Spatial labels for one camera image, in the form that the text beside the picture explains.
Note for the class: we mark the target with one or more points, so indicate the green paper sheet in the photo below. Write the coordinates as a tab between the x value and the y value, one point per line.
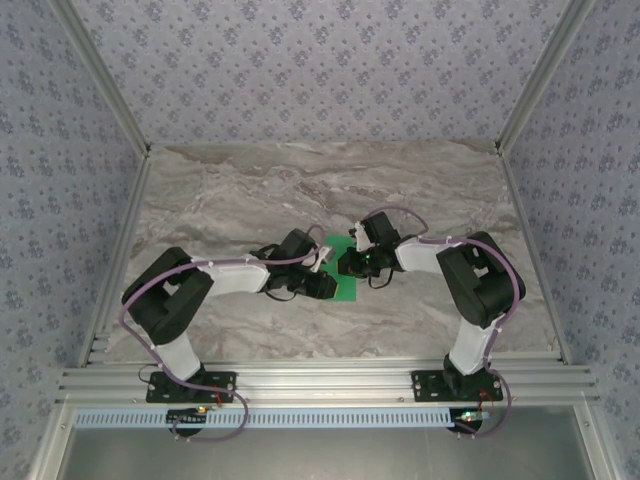
347	292

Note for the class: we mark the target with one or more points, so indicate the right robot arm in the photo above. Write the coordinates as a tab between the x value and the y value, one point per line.
420	257

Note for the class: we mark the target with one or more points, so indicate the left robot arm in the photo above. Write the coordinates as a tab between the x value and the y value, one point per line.
235	275

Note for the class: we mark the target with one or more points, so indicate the aluminium cross beam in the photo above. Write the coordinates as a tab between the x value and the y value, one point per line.
325	382

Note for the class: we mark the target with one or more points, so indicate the grey metal panel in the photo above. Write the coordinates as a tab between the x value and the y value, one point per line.
325	455

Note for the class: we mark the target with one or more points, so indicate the small circuit board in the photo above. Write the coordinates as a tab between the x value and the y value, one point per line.
470	417
187	416

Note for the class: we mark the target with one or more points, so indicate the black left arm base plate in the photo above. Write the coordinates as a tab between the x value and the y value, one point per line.
220	382

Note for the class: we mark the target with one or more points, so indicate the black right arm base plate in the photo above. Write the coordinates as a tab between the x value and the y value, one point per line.
425	385

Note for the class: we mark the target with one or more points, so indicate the aluminium side rail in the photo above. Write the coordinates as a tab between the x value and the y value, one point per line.
518	210
128	225

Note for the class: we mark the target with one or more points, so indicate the aluminium frame post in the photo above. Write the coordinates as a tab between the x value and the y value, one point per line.
111	85
534	85

